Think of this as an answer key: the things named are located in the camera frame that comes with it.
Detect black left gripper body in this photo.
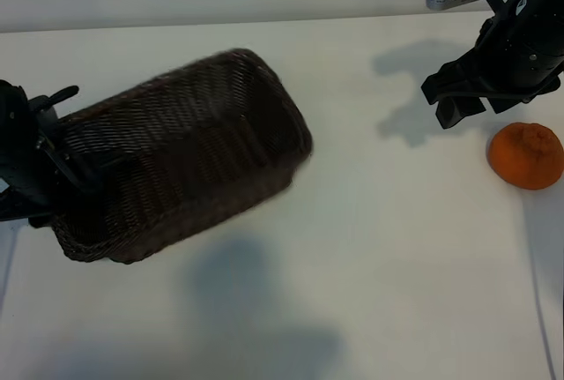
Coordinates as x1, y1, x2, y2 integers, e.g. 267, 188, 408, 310
0, 79, 81, 227

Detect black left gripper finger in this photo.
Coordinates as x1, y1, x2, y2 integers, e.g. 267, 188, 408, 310
47, 145, 130, 195

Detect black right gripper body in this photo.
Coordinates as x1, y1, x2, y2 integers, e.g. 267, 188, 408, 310
420, 0, 564, 106

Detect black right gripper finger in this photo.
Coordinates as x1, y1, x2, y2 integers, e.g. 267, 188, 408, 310
435, 94, 487, 130
488, 93, 537, 115

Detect orange with bumpy stem end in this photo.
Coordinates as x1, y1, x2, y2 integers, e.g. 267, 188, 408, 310
487, 122, 564, 190

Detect dark brown wicker basket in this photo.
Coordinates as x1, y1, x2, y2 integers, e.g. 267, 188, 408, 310
50, 48, 315, 265

